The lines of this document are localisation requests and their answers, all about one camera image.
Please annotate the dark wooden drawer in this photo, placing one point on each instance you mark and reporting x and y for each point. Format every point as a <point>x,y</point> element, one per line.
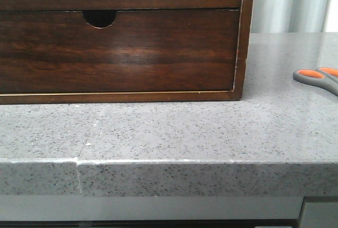
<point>112,51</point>

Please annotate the dark wooden drawer cabinet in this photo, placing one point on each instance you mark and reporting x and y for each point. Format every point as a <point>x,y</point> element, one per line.
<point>244,7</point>

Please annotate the black appliance under counter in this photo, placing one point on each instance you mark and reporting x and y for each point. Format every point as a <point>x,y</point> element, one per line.
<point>155,223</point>

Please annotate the white cabinet door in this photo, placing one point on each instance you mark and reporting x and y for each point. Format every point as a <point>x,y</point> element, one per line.
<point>318,212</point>

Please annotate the orange grey handled scissors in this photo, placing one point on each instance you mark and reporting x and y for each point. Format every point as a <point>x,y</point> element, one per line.
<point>325,78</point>

